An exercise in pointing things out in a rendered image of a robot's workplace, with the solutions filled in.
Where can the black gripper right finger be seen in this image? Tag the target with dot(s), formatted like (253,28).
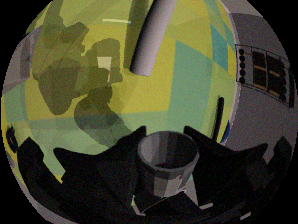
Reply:
(218,165)

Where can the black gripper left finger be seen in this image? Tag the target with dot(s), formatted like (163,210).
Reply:
(116,169)

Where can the grey faceted cup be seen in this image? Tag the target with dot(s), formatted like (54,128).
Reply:
(166,160)

